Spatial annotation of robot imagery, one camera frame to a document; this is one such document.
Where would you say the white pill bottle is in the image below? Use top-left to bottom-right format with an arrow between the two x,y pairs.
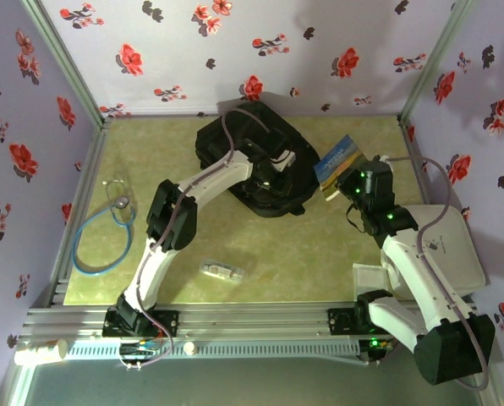
14,337 -> 69,365

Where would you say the pale back frame rail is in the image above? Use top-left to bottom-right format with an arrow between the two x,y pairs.
106,110 -> 405,122

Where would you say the small wired electronics board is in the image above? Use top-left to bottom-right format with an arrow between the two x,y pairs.
118,337 -> 162,371

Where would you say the blue tube stethoscope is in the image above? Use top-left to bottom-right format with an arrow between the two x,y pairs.
72,179 -> 137,278

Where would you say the small white open box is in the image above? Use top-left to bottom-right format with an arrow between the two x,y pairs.
351,261 -> 392,298

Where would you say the aluminium right corner post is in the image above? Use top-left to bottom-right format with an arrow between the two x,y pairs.
399,0 -> 478,122

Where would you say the aluminium left side rail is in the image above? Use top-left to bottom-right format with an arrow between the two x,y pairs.
48,117 -> 113,306

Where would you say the grey left arm cable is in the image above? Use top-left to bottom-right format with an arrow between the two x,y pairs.
118,107 -> 278,371

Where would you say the aluminium corner post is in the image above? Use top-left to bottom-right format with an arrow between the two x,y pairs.
399,0 -> 478,122
19,0 -> 109,126

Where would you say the clear plastic pencil case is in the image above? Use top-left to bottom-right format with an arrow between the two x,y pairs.
199,256 -> 248,283

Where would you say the perforated metal cable tray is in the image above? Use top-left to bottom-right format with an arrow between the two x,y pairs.
63,339 -> 361,359

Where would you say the landscape cover paperback book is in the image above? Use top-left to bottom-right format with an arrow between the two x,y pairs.
312,134 -> 370,203

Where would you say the black fabric backpack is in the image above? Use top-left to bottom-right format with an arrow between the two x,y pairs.
194,100 -> 320,219

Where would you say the aluminium front frame rail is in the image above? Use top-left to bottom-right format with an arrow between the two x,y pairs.
17,300 -> 484,342

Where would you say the aluminium right side rail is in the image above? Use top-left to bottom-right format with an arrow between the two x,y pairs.
398,118 -> 433,204

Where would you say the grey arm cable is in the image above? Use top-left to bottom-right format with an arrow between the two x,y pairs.
381,154 -> 490,392
118,107 -> 278,371

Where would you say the grey right arm cable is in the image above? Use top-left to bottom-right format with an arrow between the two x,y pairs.
381,154 -> 490,392

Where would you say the aluminium left corner post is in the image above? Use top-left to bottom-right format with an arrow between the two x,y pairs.
19,0 -> 109,126

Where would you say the thin black cable loop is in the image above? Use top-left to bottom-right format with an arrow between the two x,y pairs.
345,201 -> 368,234

